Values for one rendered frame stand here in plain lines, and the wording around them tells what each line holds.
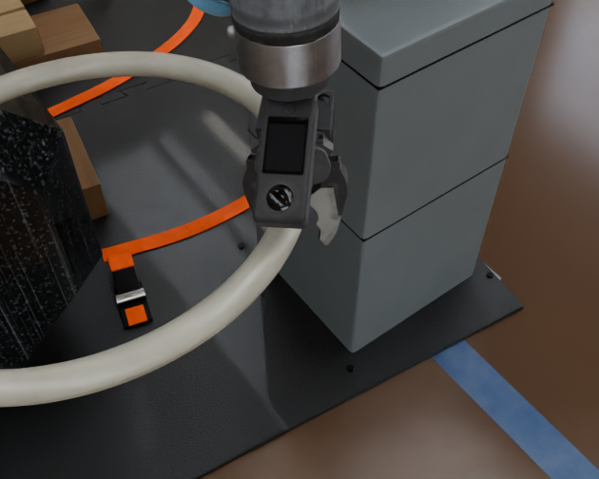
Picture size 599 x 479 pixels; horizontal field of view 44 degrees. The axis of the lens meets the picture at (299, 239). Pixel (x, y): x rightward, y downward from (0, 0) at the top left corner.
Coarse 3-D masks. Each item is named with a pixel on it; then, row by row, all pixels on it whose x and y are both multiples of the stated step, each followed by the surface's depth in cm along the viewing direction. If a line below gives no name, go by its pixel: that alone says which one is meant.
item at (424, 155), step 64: (384, 0) 120; (448, 0) 120; (512, 0) 122; (384, 64) 112; (448, 64) 122; (512, 64) 135; (384, 128) 123; (448, 128) 136; (512, 128) 151; (384, 192) 136; (448, 192) 152; (320, 256) 163; (384, 256) 152; (448, 256) 172; (384, 320) 173
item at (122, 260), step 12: (108, 264) 185; (120, 264) 185; (132, 264) 185; (120, 276) 184; (132, 276) 184; (120, 288) 182; (132, 288) 182; (120, 300) 181; (132, 300) 182; (144, 300) 183; (120, 312) 181; (132, 312) 180; (144, 312) 180; (132, 324) 178
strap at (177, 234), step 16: (192, 16) 263; (176, 32) 257; (160, 48) 251; (112, 80) 240; (80, 96) 235; (96, 96) 235; (224, 208) 204; (240, 208) 204; (192, 224) 200; (208, 224) 200; (144, 240) 196; (160, 240) 196; (176, 240) 196
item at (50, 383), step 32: (64, 64) 90; (96, 64) 90; (128, 64) 90; (160, 64) 89; (192, 64) 87; (0, 96) 88; (256, 96) 82; (256, 256) 65; (288, 256) 68; (224, 288) 63; (256, 288) 64; (192, 320) 61; (224, 320) 62; (128, 352) 59; (160, 352) 60; (0, 384) 58; (32, 384) 58; (64, 384) 58; (96, 384) 59
